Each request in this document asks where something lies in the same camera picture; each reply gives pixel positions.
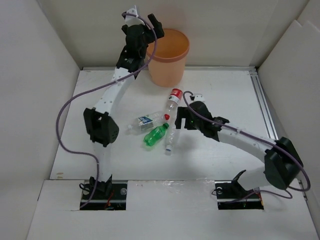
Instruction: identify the red label clear bottle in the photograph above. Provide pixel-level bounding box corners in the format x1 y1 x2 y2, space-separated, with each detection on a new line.
164 88 183 122

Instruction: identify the clear crushed blue-cap bottle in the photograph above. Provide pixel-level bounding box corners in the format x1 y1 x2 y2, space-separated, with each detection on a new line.
164 124 181 156

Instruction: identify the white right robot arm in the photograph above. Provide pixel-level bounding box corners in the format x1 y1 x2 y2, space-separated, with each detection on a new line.
175 101 305 197

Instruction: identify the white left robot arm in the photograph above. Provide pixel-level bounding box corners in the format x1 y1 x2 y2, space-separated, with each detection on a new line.
83 12 165 199

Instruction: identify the orange plastic bin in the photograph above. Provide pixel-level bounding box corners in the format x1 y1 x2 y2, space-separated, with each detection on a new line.
146 28 190 88

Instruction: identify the blue white label bottle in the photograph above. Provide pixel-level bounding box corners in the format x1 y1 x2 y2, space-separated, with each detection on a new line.
127 111 165 135

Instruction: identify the green plastic bottle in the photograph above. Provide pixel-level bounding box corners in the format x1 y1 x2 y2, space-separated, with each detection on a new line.
143 122 169 147

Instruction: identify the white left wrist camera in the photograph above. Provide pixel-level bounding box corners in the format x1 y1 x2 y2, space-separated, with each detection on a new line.
123 5 141 27

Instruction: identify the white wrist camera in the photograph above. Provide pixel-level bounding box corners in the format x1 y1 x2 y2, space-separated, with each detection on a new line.
190 93 205 103
123 5 141 27

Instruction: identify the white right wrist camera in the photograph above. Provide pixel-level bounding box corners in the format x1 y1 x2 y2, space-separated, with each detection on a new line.
190 93 205 103

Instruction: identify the aluminium frame rail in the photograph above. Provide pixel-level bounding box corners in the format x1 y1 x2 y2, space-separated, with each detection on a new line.
82 65 308 203

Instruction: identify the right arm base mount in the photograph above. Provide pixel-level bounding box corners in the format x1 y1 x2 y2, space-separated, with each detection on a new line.
211 170 264 210

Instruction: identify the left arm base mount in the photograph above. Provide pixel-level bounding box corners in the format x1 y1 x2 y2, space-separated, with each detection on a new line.
79 176 128 211

